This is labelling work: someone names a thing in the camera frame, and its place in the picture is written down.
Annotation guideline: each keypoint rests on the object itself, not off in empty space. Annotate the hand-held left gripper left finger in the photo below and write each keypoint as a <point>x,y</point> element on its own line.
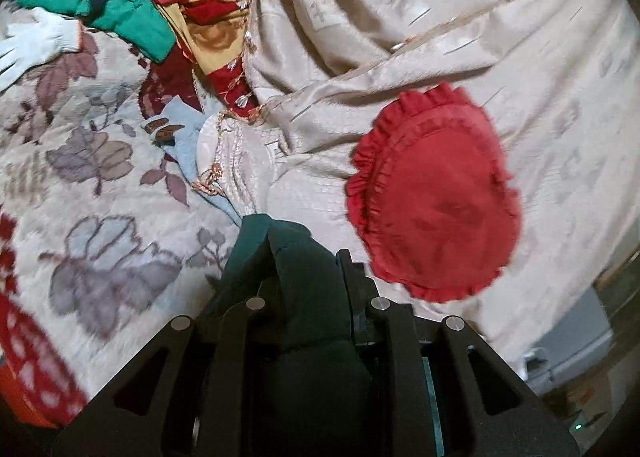
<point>240,337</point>

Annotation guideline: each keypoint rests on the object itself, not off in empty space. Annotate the green cloth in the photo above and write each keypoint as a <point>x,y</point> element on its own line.
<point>135,22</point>

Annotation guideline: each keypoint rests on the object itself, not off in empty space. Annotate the red ruffled heart pillow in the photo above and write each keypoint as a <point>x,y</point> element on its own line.
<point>435,197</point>

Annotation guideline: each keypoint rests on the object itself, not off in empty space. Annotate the light blue patched cloth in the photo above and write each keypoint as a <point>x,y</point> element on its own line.
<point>185,137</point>

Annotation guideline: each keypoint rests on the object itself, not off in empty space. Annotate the white knit glove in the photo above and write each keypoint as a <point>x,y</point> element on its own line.
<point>40,37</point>

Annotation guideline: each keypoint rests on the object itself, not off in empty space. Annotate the green puffer jacket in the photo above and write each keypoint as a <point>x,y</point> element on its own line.
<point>310,297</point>

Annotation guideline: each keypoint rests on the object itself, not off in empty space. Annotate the beige quilted bedspread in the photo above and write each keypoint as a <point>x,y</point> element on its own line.
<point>300,197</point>

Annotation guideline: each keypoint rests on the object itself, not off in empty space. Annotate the beige satin cloth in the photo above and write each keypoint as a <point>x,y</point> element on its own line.
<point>400,12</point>

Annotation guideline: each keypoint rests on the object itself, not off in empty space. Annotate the leaf-pattern floral blanket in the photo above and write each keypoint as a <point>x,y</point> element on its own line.
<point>100,177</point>

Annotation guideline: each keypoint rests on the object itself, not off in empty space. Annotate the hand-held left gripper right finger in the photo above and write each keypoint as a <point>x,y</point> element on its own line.
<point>350,282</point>

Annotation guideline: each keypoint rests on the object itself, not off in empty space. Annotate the white plastic box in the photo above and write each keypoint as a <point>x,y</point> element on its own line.
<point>575,337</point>

